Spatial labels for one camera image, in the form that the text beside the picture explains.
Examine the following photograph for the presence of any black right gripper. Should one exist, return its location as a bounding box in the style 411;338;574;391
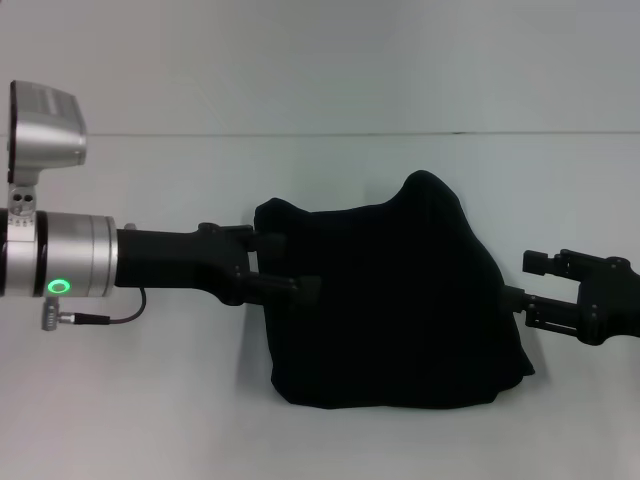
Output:
503;247;640;348

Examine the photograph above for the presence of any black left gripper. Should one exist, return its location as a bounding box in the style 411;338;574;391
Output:
114;222;322;308

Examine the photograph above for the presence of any black shirt with FREE print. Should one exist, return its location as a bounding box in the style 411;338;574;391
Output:
253;169;537;413

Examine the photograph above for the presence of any left arm connector cable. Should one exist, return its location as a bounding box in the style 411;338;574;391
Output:
40;286;148;332

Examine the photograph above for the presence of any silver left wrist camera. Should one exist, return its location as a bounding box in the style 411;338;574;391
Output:
6;79;89;217

